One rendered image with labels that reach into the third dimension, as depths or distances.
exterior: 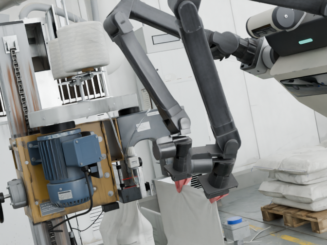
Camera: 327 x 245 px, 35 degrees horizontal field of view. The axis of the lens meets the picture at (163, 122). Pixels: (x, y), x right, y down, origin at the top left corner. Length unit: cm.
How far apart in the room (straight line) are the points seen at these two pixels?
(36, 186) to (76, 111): 35
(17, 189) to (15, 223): 275
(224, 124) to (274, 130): 586
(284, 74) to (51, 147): 79
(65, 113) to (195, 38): 66
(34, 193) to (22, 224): 279
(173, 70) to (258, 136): 176
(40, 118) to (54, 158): 14
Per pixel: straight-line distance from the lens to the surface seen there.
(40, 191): 196
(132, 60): 167
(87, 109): 182
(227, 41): 180
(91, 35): 181
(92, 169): 179
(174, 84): 586
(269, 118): 715
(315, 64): 159
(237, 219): 211
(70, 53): 181
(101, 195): 201
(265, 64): 186
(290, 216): 489
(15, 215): 472
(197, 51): 124
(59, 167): 177
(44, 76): 423
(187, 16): 118
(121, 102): 200
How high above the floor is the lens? 139
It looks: 3 degrees down
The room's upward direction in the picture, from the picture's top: 11 degrees counter-clockwise
